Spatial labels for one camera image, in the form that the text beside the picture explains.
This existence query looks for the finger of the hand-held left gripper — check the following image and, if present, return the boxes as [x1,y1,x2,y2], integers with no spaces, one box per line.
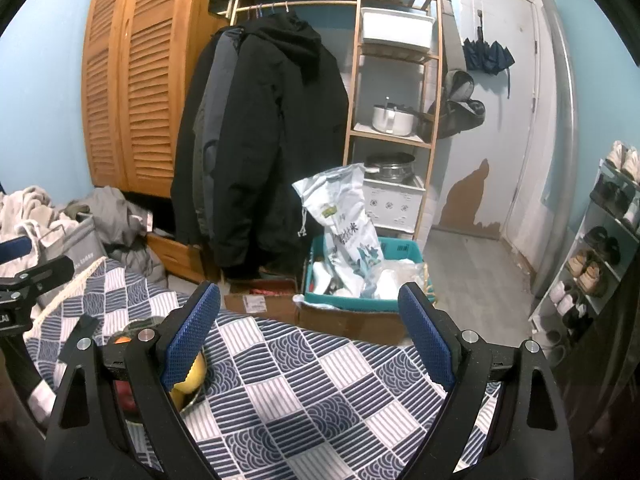
[0,236,32,265]
[0,255,76,302]

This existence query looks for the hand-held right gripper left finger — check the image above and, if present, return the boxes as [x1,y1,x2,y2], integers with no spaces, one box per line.
[44,281,222,480]

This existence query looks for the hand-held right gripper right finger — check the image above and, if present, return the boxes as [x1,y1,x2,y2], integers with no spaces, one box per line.
[397,282,576,480]

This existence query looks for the yellow-green pear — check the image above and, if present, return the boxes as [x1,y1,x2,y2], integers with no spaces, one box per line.
[169,351,207,409]

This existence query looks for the ribbed glass plate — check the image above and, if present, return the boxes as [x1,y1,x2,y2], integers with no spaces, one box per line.
[107,317,213,428]

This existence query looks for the large red apple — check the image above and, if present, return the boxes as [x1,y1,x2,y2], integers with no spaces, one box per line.
[114,382,141,411]

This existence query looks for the white fleece blanket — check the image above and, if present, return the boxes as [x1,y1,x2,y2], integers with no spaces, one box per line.
[0,186,81,261]

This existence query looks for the grey fabric storage bag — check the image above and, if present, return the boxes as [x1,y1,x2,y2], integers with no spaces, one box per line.
[35,212,108,311]

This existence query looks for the white plastic bag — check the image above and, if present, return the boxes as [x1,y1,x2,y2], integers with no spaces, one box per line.
[372,260,426,301]

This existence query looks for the red label cardboard box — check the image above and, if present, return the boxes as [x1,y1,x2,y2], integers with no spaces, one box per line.
[224,277,301,321]

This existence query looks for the wooden drawer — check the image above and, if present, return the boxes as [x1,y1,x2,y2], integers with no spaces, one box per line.
[145,232,226,286]

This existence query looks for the teal plastic basket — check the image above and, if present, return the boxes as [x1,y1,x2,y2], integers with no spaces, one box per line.
[304,236,431,313]

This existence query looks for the grey clothes pile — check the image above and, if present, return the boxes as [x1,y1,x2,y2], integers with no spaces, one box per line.
[67,186,168,286]

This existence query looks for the metal shoe rack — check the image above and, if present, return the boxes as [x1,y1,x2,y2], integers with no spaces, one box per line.
[530,157,640,361]

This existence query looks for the blue white patterned tablecloth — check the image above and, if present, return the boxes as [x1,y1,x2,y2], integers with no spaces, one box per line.
[22,257,501,480]

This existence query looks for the white patterned box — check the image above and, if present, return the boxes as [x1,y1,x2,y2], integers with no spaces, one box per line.
[362,175,426,233]

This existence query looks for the white printed rice bag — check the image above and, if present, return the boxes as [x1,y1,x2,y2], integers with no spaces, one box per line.
[292,162,386,298]

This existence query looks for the steel pot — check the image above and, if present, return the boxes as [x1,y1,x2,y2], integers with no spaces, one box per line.
[364,152,417,183]

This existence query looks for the rows of shoes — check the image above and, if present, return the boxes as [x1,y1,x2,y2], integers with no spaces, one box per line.
[547,140,640,331]

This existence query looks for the wooden louvered wardrobe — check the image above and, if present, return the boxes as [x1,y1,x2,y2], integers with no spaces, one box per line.
[80,0,233,201]

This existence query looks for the black hooded coat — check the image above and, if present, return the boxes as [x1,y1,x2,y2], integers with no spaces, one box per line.
[170,10,351,281]

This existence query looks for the white cooking pot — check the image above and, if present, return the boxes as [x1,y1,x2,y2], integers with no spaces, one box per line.
[371,101,418,137]

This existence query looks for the grey hanging bag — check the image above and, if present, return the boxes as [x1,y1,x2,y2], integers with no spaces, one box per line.
[425,70,487,138]

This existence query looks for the white door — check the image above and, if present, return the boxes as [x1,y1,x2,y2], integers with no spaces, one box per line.
[432,0,538,241]

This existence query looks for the wooden shelf rack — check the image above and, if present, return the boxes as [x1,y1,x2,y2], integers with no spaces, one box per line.
[342,0,443,256]

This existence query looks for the silver pipe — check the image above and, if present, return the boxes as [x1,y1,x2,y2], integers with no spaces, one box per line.
[532,0,576,301]

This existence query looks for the grey jacket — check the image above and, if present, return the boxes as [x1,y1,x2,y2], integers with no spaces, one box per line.
[192,27,246,241]

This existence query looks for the dark blue umbrella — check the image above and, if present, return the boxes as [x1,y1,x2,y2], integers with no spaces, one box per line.
[462,10,516,98]

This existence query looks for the white storage box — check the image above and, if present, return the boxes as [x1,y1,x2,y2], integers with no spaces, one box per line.
[361,7,435,53]

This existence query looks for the wooden clothes rail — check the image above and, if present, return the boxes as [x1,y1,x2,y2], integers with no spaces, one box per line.
[232,0,358,13]

